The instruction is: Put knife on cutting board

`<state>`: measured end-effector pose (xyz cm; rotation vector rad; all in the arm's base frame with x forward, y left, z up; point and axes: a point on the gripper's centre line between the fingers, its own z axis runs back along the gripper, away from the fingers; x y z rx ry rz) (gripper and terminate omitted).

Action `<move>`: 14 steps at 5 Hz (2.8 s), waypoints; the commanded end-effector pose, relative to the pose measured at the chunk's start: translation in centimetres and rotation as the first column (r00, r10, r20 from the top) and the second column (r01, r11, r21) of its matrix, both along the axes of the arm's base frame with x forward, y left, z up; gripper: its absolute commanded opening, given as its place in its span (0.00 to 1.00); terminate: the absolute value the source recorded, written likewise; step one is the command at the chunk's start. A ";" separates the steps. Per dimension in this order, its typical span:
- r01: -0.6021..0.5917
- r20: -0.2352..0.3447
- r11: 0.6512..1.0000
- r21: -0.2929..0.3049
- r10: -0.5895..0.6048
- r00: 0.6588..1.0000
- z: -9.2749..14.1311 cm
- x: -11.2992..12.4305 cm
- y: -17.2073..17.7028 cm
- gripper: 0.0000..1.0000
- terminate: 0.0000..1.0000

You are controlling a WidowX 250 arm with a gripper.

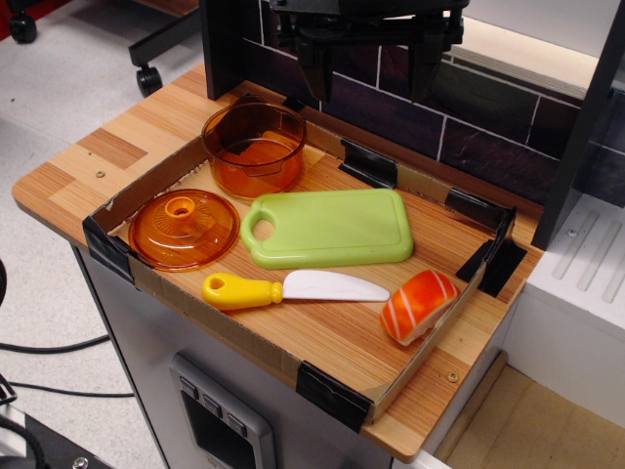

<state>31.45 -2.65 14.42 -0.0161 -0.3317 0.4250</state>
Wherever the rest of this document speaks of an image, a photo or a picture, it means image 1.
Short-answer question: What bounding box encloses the grey toy oven panel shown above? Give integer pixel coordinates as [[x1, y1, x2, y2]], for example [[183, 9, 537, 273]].
[[169, 355, 277, 469]]

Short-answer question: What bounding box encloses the black vertical post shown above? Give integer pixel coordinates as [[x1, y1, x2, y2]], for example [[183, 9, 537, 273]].
[[532, 2, 624, 250]]

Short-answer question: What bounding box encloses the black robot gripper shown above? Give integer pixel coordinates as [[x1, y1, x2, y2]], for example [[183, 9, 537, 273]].
[[270, 1, 470, 103]]

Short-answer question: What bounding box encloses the salmon sushi toy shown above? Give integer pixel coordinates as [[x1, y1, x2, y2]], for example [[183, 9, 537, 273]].
[[380, 270, 461, 346]]

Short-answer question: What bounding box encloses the cardboard fence with black tape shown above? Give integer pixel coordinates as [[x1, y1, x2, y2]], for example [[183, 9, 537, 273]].
[[83, 106, 535, 433]]

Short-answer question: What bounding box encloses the green plastic cutting board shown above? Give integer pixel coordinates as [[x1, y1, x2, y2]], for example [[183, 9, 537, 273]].
[[240, 189, 414, 269]]

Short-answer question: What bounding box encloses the orange transparent pot lid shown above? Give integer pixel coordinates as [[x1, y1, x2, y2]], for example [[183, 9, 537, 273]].
[[128, 190, 240, 272]]

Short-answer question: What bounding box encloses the orange transparent toy pot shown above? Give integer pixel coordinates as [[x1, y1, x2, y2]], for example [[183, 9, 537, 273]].
[[201, 97, 308, 200]]

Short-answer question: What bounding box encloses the black cable on floor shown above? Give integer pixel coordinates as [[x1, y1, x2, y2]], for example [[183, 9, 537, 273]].
[[0, 380, 135, 399], [0, 334, 110, 354]]

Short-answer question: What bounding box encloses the black chair caster wheel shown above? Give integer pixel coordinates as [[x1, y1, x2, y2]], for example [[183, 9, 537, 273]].
[[136, 66, 162, 98]]

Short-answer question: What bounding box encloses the yellow handled white toy knife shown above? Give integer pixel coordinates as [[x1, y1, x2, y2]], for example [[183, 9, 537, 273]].
[[201, 270, 391, 311]]

